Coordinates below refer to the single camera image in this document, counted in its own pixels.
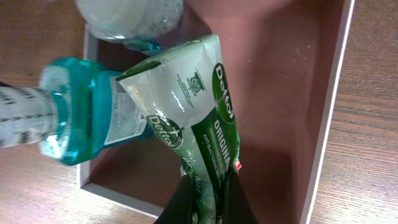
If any green Dettol soap pack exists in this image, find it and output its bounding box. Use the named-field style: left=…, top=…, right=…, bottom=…
left=118, top=34, right=240, bottom=223

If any purple foam soap pump bottle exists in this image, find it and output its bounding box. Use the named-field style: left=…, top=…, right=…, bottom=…
left=75, top=0, right=183, bottom=52

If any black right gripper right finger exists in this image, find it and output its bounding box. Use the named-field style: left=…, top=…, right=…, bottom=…
left=223, top=170, right=259, bottom=224

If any blue mouthwash bottle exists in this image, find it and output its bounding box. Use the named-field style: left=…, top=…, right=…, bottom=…
left=1, top=57, right=154, bottom=166

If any white cardboard box pink inside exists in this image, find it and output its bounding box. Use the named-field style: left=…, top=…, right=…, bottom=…
left=77, top=0, right=355, bottom=223

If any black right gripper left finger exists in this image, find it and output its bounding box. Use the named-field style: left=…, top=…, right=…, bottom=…
left=154, top=175, right=193, bottom=224

